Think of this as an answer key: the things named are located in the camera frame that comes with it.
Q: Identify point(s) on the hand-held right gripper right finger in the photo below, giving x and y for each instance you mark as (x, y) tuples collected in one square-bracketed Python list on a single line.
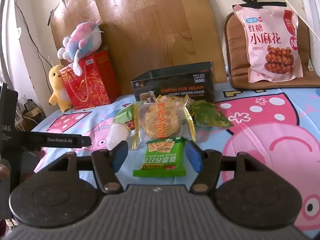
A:
[(193, 158)]

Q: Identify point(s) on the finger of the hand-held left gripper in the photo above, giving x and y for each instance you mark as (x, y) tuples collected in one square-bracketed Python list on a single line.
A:
[(57, 140)]

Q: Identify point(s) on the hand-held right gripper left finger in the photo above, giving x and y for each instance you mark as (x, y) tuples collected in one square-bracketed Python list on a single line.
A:
[(120, 155)]

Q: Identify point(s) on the green cracker packet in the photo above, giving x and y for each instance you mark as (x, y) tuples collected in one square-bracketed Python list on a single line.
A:
[(160, 160)]

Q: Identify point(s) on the light green snack packet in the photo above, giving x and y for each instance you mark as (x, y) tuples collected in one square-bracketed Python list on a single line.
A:
[(125, 116)]

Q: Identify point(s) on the dark green speckled snack packet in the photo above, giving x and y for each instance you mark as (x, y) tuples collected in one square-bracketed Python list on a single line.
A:
[(210, 116)]

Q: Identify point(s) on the round cake clear packet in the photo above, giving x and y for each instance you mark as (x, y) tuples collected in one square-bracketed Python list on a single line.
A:
[(160, 120)]

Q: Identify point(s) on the black cardboard box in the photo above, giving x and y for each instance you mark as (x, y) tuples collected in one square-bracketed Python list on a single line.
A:
[(175, 87)]

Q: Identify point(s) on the person's left hand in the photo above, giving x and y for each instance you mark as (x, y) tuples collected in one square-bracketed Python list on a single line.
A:
[(3, 171)]

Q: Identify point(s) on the white jelly cup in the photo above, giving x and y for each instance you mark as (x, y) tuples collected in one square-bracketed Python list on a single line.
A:
[(116, 133)]

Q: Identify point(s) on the small red snack packet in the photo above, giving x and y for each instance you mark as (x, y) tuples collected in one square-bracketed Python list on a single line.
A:
[(130, 125)]

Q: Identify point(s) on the yellow plush toy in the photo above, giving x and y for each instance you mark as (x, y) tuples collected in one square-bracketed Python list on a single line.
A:
[(56, 80)]

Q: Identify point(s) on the red gift bag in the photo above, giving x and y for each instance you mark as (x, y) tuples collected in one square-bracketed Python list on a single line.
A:
[(97, 85)]

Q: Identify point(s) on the pastel plush toy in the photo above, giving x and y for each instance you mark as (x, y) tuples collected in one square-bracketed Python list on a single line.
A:
[(82, 40)]

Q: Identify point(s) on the long black tape strip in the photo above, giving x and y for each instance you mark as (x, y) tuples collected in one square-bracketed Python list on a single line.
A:
[(50, 17)]

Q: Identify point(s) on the brown seat cushion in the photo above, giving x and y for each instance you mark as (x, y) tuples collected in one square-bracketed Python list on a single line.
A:
[(237, 55)]

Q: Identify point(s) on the wooden board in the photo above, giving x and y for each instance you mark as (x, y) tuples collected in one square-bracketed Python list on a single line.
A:
[(150, 30)]

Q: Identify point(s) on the large pink snack bag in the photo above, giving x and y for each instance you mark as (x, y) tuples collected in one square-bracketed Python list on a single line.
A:
[(270, 42)]

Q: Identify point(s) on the white window frame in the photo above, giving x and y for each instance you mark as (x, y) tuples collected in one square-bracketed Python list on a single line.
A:
[(5, 30)]

